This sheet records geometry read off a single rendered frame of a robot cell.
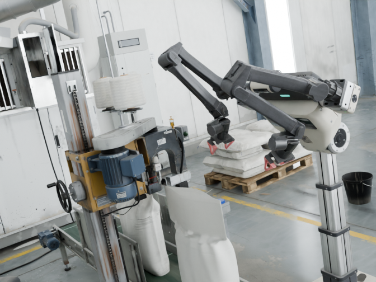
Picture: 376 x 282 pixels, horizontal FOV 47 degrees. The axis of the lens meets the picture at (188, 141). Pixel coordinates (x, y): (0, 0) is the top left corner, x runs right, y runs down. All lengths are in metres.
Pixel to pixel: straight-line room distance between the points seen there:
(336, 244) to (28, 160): 3.49
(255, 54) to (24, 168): 4.89
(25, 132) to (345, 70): 7.44
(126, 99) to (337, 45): 8.42
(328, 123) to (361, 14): 8.69
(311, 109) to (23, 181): 3.64
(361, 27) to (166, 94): 5.24
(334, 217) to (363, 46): 8.51
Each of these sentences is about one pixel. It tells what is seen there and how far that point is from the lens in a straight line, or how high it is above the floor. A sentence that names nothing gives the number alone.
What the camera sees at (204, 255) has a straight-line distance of 2.24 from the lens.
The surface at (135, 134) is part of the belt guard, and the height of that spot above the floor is 1.39.
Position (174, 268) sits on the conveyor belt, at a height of 0.38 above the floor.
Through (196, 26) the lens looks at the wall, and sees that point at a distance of 7.62.
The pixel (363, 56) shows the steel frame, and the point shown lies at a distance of 10.77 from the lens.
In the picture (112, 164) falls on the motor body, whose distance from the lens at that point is 2.13.
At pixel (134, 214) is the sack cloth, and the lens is 2.81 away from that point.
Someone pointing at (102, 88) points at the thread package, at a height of 1.64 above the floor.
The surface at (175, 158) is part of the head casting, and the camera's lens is 2.52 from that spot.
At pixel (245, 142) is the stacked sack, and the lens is 5.10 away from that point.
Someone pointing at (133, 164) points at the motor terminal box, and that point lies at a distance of 2.09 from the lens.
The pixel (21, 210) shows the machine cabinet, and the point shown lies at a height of 0.40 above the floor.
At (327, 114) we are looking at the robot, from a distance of 2.09.
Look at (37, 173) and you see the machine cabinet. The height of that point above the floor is 0.74.
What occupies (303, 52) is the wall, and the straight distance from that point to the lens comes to 9.39.
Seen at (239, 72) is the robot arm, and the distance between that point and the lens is 1.60.
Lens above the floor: 1.76
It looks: 12 degrees down
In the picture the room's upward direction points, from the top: 10 degrees counter-clockwise
